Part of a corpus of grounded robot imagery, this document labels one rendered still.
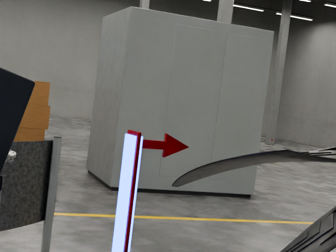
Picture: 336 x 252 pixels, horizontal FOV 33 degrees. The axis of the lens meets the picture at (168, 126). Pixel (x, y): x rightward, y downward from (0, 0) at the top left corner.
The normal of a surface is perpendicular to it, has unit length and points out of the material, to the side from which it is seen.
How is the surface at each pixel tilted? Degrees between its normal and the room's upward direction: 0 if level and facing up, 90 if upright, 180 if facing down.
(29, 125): 90
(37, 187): 90
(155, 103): 90
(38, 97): 90
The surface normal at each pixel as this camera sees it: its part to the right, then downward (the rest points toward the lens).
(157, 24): 0.35, 0.09
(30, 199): 0.91, 0.13
